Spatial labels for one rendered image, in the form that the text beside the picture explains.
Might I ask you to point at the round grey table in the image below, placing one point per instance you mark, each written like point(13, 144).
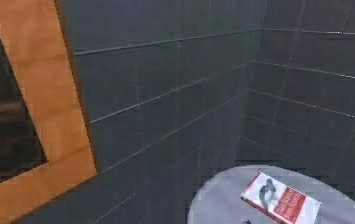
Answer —
point(218, 203)

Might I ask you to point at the small black object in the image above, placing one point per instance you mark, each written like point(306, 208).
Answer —
point(247, 222)

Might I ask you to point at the red and white book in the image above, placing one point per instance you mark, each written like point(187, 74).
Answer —
point(281, 198)

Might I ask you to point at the wooden framed wall mirror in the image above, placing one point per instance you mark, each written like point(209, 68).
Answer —
point(45, 100)

